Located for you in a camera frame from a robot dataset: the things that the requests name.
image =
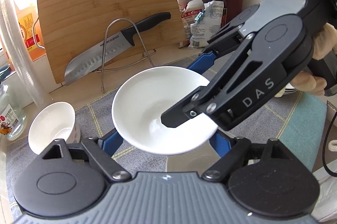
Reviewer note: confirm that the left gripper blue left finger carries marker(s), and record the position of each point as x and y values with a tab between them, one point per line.
100	152

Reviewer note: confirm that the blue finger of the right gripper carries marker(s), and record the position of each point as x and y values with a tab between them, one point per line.
203	62

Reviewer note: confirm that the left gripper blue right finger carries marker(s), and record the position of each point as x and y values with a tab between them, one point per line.
234	154

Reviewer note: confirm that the white floral bowl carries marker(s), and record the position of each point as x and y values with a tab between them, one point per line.
56	121
140	101

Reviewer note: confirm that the white plate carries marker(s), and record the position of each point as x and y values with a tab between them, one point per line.
290	89

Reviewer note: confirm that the right gloved hand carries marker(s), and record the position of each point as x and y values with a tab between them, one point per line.
324	42

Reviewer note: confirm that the white clipped food bag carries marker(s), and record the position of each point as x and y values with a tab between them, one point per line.
206	24

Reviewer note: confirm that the red white salt bag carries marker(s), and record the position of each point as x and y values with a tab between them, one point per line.
188	14

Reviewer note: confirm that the grey checked table mat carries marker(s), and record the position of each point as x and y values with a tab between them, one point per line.
296	119

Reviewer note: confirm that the glass jar with green lid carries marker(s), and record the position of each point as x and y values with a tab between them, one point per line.
13	118

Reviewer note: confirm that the bamboo cutting board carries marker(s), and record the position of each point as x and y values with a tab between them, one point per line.
69	27

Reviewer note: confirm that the tall plastic wrap roll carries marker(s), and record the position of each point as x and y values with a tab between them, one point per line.
12	39

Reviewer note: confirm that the orange cooking wine carton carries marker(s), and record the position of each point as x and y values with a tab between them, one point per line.
28	21

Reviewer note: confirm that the black handled kitchen knife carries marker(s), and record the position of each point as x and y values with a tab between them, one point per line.
111	47

